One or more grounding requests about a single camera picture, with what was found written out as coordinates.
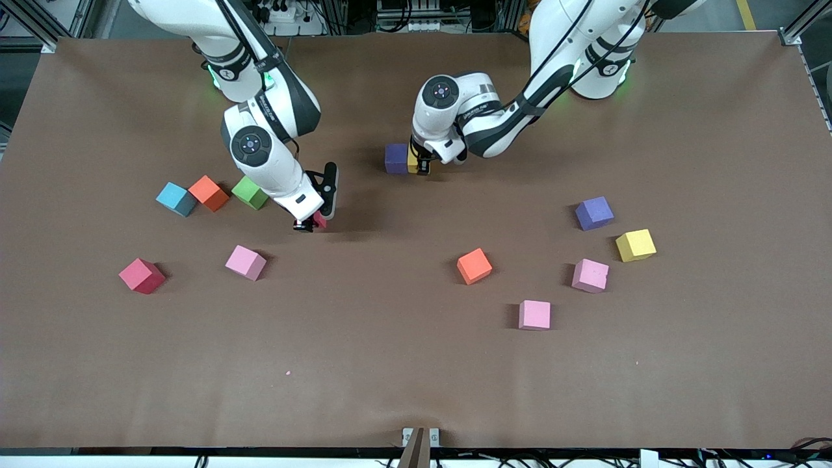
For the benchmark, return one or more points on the silver metal rack equipment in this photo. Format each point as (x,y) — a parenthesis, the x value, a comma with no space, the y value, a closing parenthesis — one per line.
(416,13)

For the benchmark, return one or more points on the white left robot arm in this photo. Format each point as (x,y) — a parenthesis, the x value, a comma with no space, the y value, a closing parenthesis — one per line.
(559,29)

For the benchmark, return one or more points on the green foam block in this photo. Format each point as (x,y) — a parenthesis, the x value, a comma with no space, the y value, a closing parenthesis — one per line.
(247,194)

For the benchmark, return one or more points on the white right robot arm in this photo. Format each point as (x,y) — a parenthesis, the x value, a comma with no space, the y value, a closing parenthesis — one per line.
(195,16)

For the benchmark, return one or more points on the white power strip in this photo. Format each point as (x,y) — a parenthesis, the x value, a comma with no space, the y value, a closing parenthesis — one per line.
(289,14)

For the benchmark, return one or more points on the metal bracket with brown wedge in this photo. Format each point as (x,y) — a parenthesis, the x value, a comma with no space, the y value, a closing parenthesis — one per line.
(420,443)

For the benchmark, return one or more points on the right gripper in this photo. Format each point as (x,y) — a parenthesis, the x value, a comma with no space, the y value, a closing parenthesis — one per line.
(303,225)

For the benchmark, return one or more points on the brown table cover sheet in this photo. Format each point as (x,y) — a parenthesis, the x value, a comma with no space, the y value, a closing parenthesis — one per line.
(416,351)

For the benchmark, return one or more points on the purple foam block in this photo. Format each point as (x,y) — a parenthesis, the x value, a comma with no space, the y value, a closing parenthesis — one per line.
(594,212)
(396,158)

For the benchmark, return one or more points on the blue foam block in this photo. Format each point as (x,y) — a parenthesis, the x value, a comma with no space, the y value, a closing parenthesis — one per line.
(176,199)

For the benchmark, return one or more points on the yellow foam block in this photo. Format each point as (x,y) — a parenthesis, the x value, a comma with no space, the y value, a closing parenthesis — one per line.
(413,162)
(636,245)

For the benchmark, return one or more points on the pink foam block with notch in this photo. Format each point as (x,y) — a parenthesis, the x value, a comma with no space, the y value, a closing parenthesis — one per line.
(590,275)

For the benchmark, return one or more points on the orange foam block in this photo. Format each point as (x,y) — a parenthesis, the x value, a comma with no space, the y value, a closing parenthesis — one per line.
(474,266)
(209,193)

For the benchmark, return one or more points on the red foam block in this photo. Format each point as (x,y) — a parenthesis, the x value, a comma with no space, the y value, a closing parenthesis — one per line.
(320,220)
(142,275)

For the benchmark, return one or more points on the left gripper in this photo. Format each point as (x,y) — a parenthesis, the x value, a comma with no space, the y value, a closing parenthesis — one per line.
(421,160)

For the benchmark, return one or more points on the aluminium frame profile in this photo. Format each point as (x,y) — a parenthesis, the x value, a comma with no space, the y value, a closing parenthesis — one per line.
(83,16)
(790,38)

